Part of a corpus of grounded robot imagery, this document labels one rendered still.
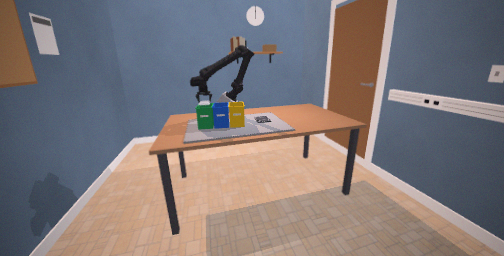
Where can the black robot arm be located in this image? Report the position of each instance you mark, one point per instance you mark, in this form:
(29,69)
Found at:
(237,85)

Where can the green bin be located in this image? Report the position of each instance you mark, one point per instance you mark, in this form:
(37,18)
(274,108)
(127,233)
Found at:
(205,118)

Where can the blue bin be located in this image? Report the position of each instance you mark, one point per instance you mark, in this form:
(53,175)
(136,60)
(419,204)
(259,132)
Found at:
(221,115)

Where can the white well plate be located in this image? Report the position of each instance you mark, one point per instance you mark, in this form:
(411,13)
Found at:
(204,103)

